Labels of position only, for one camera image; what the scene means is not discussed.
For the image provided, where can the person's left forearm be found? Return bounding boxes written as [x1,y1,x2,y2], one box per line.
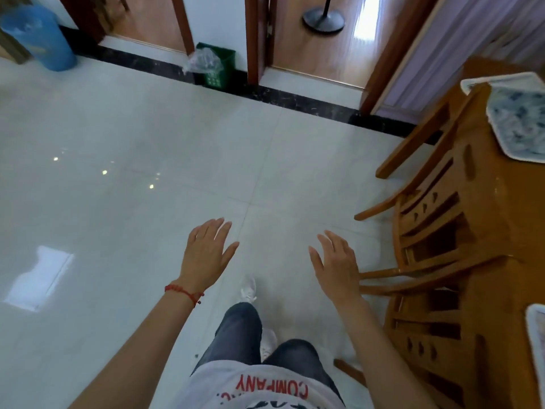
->
[67,282,206,409]

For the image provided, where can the wooden dining table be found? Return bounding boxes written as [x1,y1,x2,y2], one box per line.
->
[451,55,545,409]

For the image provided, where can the white shoe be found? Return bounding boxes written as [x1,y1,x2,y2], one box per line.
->
[240,274,259,304]
[259,327,278,363]

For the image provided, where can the person's left hand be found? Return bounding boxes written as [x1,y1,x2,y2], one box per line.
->
[178,217,240,293]

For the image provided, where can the brown wooden door frame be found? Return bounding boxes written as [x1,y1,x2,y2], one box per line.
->
[244,0,441,116]
[56,0,196,57]

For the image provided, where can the light purple door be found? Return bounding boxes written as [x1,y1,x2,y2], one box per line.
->
[370,0,545,120]

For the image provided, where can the wooden dining chair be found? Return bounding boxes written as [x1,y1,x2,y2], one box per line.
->
[333,268,525,409]
[354,83,521,282]

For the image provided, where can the green plastic waste bin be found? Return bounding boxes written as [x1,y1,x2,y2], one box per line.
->
[195,42,236,89]

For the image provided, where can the blue plastic waste bin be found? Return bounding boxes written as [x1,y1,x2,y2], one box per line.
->
[0,5,78,73]

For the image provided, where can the clear plastic bin bag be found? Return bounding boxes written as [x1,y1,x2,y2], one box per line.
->
[183,43,223,75]

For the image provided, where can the brown wooden furniture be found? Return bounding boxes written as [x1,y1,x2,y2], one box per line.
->
[0,0,33,65]

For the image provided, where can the white blue patterned placemat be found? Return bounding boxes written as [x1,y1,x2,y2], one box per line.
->
[460,72,545,163]
[524,304,545,406]

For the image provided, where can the black round stand base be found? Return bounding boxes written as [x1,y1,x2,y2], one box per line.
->
[302,0,346,35]

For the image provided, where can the white printed t-shirt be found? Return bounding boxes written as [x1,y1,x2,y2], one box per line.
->
[169,358,346,409]

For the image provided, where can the dark grey jeans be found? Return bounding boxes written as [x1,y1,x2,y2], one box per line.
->
[191,301,346,406]

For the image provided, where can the person's right forearm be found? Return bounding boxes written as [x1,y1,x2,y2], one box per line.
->
[336,295,440,409]

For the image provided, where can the red string bracelet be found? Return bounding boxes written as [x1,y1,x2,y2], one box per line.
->
[164,283,205,308]

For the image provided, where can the person's right hand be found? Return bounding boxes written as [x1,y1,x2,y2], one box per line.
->
[308,229,363,307]

